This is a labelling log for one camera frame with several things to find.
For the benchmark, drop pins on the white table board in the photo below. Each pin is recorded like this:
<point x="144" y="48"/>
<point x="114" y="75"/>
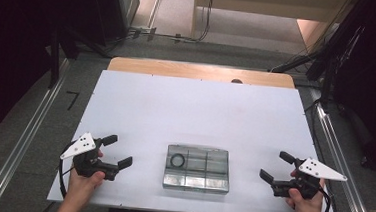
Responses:
<point x="162" y="111"/>

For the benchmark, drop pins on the dark cabinet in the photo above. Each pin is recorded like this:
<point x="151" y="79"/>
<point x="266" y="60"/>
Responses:
<point x="109" y="10"/>

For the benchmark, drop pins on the black metal stand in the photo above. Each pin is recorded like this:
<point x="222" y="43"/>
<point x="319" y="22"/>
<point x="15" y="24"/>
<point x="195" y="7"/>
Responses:
<point x="328" y="79"/>
<point x="54" y="63"/>

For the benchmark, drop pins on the metal floor rail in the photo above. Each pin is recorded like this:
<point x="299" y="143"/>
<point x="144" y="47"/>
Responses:
<point x="23" y="144"/>
<point x="355" y="211"/>

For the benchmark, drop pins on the person's left hand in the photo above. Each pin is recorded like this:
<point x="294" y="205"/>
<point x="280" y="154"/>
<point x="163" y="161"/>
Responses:
<point x="80" y="188"/>

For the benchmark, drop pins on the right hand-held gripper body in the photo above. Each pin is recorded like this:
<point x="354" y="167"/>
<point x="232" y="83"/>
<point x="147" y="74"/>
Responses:
<point x="317" y="168"/>

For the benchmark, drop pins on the beige wooden platform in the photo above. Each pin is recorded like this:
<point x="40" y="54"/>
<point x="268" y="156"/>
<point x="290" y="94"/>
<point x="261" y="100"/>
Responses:
<point x="266" y="4"/>

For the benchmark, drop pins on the clear plastic compartment box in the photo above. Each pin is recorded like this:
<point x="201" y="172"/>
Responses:
<point x="204" y="177"/>

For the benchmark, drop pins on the person's right hand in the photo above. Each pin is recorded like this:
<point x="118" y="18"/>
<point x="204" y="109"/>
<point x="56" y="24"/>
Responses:
<point x="307" y="209"/>

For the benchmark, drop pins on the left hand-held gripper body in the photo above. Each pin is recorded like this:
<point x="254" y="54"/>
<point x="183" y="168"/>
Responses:
<point x="80" y="145"/>

